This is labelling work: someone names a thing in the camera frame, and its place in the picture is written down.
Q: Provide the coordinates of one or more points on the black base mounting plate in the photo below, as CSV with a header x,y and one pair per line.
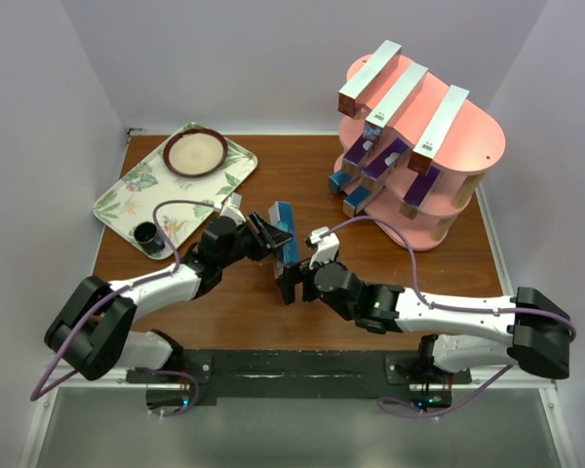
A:
x,y
296,374

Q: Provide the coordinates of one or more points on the silver R&O box front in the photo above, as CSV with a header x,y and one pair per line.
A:
x,y
356,156

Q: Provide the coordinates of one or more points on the dark red toothpaste box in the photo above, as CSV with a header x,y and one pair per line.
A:
x,y
436,131

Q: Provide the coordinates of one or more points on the aluminium frame rail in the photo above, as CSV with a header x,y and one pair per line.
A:
x,y
517,422

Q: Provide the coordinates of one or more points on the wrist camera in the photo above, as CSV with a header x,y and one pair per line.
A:
x,y
231,208
325,245

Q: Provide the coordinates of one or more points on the dark small cup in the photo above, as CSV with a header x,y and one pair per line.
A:
x,y
148,238

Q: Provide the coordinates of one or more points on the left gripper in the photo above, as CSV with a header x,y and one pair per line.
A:
x,y
267,237

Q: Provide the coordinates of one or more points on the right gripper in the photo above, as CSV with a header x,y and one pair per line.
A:
x,y
293,274

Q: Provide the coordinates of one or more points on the floral leaf pattern tray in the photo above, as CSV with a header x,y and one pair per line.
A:
x,y
132,200

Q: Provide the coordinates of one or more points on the pink three-tier shelf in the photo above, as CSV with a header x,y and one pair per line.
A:
x,y
474,144

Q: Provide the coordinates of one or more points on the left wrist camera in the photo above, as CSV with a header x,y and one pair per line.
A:
x,y
231,208

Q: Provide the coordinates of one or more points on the red 3D toothpaste box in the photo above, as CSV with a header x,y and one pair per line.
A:
x,y
357,89

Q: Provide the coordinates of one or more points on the silver R&O box top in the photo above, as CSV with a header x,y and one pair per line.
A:
x,y
357,200

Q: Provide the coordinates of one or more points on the silver R&O box diagonal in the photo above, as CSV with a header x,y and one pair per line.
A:
x,y
341,182

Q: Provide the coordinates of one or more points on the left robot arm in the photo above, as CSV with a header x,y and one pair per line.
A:
x,y
92,328

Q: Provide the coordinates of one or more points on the plain silver toothpaste box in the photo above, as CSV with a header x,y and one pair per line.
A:
x,y
394,103

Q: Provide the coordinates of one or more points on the red rimmed beige plate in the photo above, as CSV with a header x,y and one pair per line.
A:
x,y
195,152

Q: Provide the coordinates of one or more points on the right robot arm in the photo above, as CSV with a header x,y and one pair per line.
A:
x,y
526,329

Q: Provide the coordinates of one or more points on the purple toothpaste box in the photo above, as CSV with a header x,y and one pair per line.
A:
x,y
373,176

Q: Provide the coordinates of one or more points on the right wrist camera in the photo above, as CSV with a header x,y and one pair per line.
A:
x,y
325,245

